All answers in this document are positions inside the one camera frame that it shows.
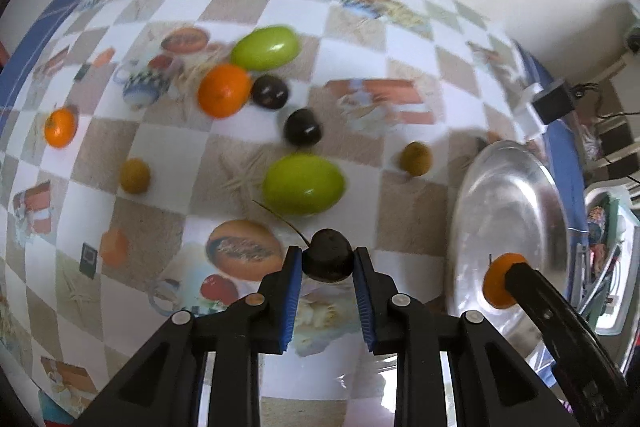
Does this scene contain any silver metal tray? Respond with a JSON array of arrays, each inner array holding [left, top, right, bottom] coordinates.
[[445, 141, 570, 374]]

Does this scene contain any small orange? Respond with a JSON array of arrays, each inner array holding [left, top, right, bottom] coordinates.
[[43, 107, 77, 148]]

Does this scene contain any dark plum with stem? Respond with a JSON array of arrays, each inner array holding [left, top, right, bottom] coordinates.
[[254, 200, 355, 283]]

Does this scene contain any dark plum beside orange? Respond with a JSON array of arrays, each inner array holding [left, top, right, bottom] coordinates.
[[250, 75, 290, 110]]

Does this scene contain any orange beside plum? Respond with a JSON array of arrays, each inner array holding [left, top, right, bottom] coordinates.
[[198, 64, 252, 119]]

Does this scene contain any brown kiwi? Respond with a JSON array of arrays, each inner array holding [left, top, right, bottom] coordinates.
[[119, 158, 151, 194], [399, 141, 433, 176]]

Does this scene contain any black charging cable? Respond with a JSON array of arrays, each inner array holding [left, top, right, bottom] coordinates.
[[574, 81, 640, 186]]

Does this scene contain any black power adapter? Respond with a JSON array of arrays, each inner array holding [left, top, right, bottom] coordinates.
[[532, 80, 577, 124]]

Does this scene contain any green mango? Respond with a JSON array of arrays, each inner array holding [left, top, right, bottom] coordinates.
[[230, 26, 300, 72], [262, 153, 347, 216]]

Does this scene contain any checkered picture tablecloth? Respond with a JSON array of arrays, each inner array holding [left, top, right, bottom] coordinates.
[[0, 0, 589, 427]]

